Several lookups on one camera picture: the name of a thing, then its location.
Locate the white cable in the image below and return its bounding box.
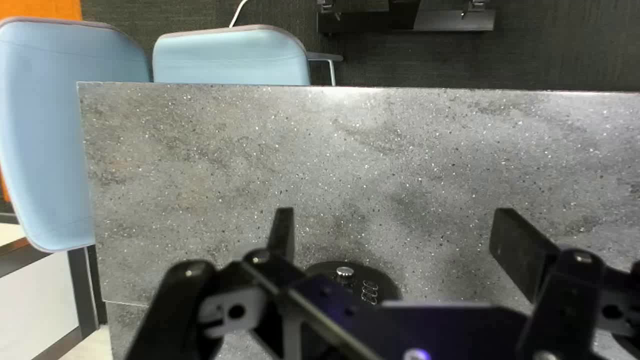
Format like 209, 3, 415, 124
228, 0, 250, 29

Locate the small light blue chair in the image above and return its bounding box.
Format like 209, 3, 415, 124
149, 24, 312, 88

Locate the grey metal chair armrest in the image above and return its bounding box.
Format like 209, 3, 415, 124
306, 49, 346, 88

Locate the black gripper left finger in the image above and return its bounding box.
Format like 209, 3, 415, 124
126, 206, 307, 360

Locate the black equipment box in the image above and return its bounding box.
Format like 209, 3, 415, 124
316, 0, 497, 37

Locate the large light blue chair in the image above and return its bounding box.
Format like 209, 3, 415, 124
0, 15, 152, 254

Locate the black metal chair leg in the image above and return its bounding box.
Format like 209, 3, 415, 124
65, 243, 109, 335

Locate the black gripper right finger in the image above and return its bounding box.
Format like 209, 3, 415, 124
487, 206, 640, 360

